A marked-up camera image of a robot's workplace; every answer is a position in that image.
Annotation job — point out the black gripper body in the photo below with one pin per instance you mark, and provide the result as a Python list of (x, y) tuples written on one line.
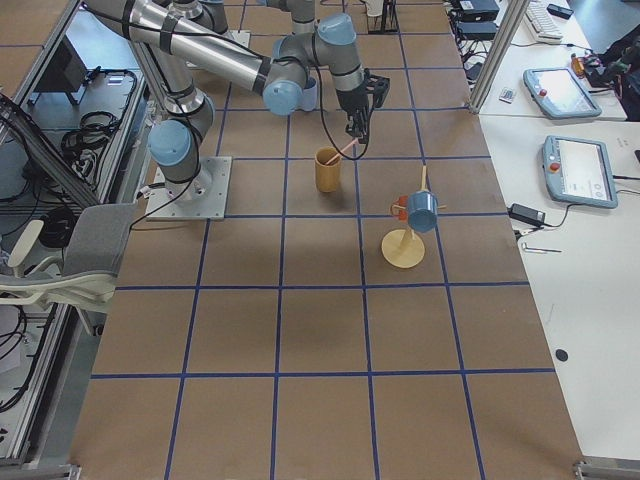
[(353, 102)]

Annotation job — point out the light blue plastic cup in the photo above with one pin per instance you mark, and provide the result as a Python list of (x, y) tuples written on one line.
[(309, 99)]

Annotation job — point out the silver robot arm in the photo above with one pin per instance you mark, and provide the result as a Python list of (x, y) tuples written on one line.
[(280, 79), (303, 17)]

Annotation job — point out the bamboo cylinder holder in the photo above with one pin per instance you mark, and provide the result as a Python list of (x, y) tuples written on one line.
[(327, 169)]

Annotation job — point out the orange mug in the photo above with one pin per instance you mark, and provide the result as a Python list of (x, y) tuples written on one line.
[(398, 209)]

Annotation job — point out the blue mug on tree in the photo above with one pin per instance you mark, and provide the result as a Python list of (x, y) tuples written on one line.
[(422, 211)]

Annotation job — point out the wooden mug tree stand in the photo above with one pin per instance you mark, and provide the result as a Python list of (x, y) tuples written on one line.
[(404, 248)]

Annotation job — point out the black power adapter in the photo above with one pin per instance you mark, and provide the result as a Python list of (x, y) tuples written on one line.
[(474, 30)]

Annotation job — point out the small remote control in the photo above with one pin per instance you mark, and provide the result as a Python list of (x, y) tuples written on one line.
[(507, 95)]

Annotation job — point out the black power brick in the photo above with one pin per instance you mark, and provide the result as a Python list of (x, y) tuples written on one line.
[(528, 215)]

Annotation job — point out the teach pendant far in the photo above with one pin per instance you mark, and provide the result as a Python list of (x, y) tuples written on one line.
[(559, 93)]

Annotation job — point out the teach pendant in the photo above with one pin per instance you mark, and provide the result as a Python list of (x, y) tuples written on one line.
[(578, 171), (559, 93)]

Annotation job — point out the teach pendant near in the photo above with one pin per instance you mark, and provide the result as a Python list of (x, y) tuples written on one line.
[(578, 171)]

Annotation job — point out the grey office chair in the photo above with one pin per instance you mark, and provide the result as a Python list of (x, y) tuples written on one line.
[(85, 277)]

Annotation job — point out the black wire mug rack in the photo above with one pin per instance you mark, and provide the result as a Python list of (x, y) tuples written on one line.
[(381, 16)]

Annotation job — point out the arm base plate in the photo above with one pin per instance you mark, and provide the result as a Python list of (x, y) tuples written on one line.
[(206, 198)]

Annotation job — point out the aluminium frame post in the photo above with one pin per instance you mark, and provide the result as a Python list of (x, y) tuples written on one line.
[(511, 19)]

